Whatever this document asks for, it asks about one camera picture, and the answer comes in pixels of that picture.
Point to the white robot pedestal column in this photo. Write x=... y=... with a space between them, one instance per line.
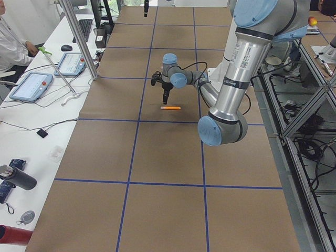
x=215 y=74

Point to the red apple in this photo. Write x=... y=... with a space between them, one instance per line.
x=312 y=21

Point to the red bottle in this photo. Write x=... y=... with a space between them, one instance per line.
x=15 y=236

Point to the clear plastic tray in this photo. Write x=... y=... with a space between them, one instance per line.
x=56 y=154

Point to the aluminium frame post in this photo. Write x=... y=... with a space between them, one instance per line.
x=78 y=35

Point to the white bowl on shelf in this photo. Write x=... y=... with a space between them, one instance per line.
x=273 y=61

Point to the seated person white shirt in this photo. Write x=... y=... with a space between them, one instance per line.
x=16 y=53

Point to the teach pendant tablet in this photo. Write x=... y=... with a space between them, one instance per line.
x=71 y=64
x=32 y=87

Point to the orange marker pen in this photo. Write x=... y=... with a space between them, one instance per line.
x=170 y=108

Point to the round grey key tag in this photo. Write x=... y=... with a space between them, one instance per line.
x=26 y=218

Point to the black computer mouse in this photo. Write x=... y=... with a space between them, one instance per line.
x=66 y=48

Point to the small black square device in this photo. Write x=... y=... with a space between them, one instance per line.
x=42 y=133

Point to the far teach pendant tablet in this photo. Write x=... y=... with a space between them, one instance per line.
x=71 y=64

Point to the black power adapter box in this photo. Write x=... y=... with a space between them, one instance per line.
x=102 y=36

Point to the black water bottle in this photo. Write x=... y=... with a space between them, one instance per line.
x=17 y=177

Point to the black keyboard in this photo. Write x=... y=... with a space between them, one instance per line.
x=85 y=26

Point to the metal reacher stick green handle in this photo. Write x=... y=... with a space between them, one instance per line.
x=47 y=55

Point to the near teach pendant tablet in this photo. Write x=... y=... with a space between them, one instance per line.
x=32 y=87

